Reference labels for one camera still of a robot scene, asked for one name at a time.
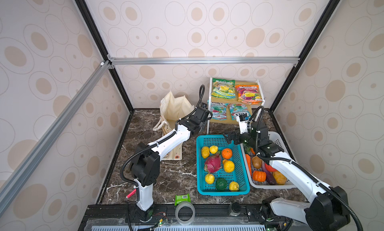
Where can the purple eggplant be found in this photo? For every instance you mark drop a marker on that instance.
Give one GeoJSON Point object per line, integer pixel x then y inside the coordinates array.
{"type": "Point", "coordinates": [269, 176]}

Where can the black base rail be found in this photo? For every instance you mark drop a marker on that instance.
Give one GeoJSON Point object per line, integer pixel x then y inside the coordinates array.
{"type": "Point", "coordinates": [208, 218]}

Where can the orange pink snack bag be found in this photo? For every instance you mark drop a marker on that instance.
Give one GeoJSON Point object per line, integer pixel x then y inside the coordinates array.
{"type": "Point", "coordinates": [249, 94]}

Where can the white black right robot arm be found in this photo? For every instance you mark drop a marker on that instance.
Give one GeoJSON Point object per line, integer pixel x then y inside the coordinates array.
{"type": "Point", "coordinates": [326, 209]}

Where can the pink marker pen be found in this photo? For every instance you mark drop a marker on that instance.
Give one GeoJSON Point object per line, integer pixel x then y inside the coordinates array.
{"type": "Point", "coordinates": [131, 194]}

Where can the green Fox's candy bag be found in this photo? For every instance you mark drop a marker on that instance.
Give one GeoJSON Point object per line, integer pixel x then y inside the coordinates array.
{"type": "Point", "coordinates": [238, 109]}

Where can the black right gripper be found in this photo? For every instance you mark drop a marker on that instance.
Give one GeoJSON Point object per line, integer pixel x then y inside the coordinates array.
{"type": "Point", "coordinates": [237, 134]}

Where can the black knob on rail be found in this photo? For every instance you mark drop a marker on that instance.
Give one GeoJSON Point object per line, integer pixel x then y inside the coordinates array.
{"type": "Point", "coordinates": [234, 209]}

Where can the orange tangerine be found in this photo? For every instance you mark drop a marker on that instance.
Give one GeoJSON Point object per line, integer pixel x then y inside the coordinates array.
{"type": "Point", "coordinates": [226, 153]}

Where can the red teal snack bag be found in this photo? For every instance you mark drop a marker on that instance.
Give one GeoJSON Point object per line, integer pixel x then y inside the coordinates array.
{"type": "Point", "coordinates": [219, 111]}

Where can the yellow potato-like vegetable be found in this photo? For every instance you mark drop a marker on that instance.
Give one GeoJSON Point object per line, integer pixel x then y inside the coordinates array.
{"type": "Point", "coordinates": [279, 178]}

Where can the brown potato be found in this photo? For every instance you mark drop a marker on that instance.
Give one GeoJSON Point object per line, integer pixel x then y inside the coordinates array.
{"type": "Point", "coordinates": [256, 162]}

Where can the small yellow lemon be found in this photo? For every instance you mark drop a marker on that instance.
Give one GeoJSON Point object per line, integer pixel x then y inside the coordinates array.
{"type": "Point", "coordinates": [213, 149]}

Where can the white wooden two-tier shelf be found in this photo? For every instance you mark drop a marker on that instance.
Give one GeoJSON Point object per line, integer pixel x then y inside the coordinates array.
{"type": "Point", "coordinates": [231, 101]}

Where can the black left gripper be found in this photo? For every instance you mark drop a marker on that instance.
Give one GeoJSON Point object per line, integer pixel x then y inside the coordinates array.
{"type": "Point", "coordinates": [204, 121]}

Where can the pink dragon fruit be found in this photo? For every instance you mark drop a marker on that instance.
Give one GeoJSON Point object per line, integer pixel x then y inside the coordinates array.
{"type": "Point", "coordinates": [213, 164]}

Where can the clear tape roll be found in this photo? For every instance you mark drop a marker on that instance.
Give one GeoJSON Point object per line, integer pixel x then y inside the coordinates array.
{"type": "Point", "coordinates": [185, 213]}

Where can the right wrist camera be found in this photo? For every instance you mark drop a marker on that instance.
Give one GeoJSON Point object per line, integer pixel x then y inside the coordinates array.
{"type": "Point", "coordinates": [242, 120]}

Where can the cream canvas grocery bag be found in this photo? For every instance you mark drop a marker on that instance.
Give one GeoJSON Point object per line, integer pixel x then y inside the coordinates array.
{"type": "Point", "coordinates": [171, 110]}

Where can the green tape dispenser box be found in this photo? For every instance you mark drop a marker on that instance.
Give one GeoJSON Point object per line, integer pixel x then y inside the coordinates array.
{"type": "Point", "coordinates": [182, 198]}

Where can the green yellow snack bag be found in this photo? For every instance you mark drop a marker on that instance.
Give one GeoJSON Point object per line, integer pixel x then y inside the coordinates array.
{"type": "Point", "coordinates": [224, 89]}

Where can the yellow fruit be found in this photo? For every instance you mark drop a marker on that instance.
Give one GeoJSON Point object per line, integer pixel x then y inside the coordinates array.
{"type": "Point", "coordinates": [234, 187]}
{"type": "Point", "coordinates": [209, 179]}

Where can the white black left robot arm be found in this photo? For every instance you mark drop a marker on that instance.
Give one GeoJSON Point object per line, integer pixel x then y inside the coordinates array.
{"type": "Point", "coordinates": [143, 168]}

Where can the orange mini pumpkin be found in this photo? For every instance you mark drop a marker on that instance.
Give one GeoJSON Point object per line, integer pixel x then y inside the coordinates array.
{"type": "Point", "coordinates": [259, 176]}

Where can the orange carrot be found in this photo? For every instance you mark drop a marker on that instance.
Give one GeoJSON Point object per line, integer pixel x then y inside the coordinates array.
{"type": "Point", "coordinates": [248, 159]}

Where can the red tomato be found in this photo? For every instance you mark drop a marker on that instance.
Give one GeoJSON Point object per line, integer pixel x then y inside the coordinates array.
{"type": "Point", "coordinates": [269, 168]}

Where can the teal plastic basket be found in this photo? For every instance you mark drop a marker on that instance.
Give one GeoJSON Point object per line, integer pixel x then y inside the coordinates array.
{"type": "Point", "coordinates": [239, 175]}

